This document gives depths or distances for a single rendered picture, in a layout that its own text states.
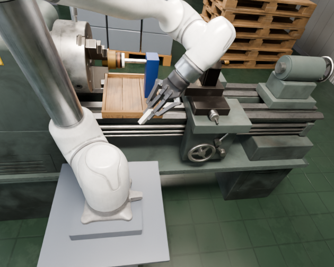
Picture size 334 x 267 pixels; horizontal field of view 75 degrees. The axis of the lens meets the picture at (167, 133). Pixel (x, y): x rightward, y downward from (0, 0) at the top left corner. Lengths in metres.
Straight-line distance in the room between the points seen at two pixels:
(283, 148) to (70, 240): 1.27
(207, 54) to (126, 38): 2.62
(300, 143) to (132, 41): 2.46
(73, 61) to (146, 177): 0.58
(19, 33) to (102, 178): 0.41
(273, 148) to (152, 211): 0.89
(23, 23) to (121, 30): 2.70
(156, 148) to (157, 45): 2.12
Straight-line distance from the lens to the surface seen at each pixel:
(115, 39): 3.31
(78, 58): 1.00
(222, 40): 0.72
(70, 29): 1.06
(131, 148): 1.40
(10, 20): 0.59
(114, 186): 0.71
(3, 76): 0.98
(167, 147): 1.43
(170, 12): 0.77
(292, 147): 1.60
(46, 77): 0.65
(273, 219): 2.07
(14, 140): 1.21
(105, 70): 1.13
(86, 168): 0.69
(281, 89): 1.43
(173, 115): 1.17
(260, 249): 1.91
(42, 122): 1.08
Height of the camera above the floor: 1.61
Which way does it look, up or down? 45 degrees down
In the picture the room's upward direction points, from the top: 10 degrees clockwise
